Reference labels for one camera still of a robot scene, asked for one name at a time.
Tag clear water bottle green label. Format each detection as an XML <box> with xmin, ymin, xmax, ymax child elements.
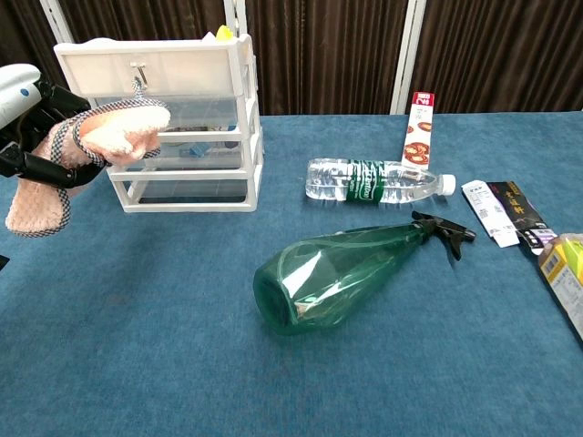
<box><xmin>304</xmin><ymin>158</ymin><xmax>457</xmax><ymax>206</ymax></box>

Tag blue fabric table cover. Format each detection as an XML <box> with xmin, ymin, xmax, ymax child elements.
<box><xmin>0</xmin><ymin>108</ymin><xmax>583</xmax><ymax>437</ymax></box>

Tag green transparent spray bottle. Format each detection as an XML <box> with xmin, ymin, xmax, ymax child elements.
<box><xmin>252</xmin><ymin>210</ymin><xmax>477</xmax><ymax>337</ymax></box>

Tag tall red and white box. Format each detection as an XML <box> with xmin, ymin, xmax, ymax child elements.
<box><xmin>401</xmin><ymin>91</ymin><xmax>436</xmax><ymax>170</ymax></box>

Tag flattened black and white carton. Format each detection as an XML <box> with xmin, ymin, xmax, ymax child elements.
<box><xmin>460</xmin><ymin>180</ymin><xmax>559</xmax><ymax>256</ymax></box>

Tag dark brown pleated curtain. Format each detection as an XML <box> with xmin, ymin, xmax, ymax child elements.
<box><xmin>0</xmin><ymin>0</ymin><xmax>583</xmax><ymax>117</ymax></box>

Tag white metal frame post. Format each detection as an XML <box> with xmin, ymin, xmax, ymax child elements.
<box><xmin>38</xmin><ymin>0</ymin><xmax>77</xmax><ymax>46</ymax></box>
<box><xmin>230</xmin><ymin>0</ymin><xmax>250</xmax><ymax>37</ymax></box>
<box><xmin>390</xmin><ymin>0</ymin><xmax>427</xmax><ymax>116</ymax></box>

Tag cloth rag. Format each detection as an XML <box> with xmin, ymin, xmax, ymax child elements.
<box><xmin>5</xmin><ymin>76</ymin><xmax>172</xmax><ymax>238</ymax></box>

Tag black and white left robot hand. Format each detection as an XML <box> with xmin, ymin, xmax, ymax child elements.
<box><xmin>0</xmin><ymin>75</ymin><xmax>113</xmax><ymax>190</ymax></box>

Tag tea bottle with yellow cap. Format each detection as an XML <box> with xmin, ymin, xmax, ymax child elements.
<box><xmin>537</xmin><ymin>232</ymin><xmax>583</xmax><ymax>342</ymax></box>

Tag white drawer organizer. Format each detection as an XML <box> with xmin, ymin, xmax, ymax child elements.
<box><xmin>53</xmin><ymin>32</ymin><xmax>265</xmax><ymax>215</ymax></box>

